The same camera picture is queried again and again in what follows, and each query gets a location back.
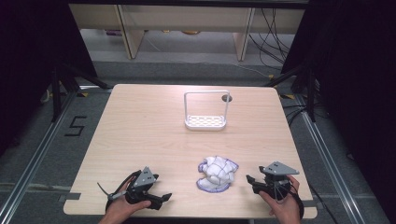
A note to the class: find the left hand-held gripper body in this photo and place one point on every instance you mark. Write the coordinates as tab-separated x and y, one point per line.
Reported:
144	182

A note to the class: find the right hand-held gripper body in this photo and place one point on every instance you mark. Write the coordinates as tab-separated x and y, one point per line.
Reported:
277	179

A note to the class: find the white purple-checked cloth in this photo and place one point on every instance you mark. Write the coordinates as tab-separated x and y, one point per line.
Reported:
217	174

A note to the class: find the white rack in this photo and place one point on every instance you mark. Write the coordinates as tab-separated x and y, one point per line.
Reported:
205	121

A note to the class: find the person's right hand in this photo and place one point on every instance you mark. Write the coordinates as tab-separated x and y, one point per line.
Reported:
285	207

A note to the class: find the person's left hand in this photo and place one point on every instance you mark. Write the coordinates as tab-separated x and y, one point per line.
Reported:
123	207

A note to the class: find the black metal stand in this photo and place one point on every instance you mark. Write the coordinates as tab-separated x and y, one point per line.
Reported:
311	93
56	93

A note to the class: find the beige wooden cabinet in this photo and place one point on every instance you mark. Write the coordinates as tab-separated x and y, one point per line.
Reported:
186	18

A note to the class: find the aluminium floor rail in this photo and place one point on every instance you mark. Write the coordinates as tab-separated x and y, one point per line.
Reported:
330	171
34	155

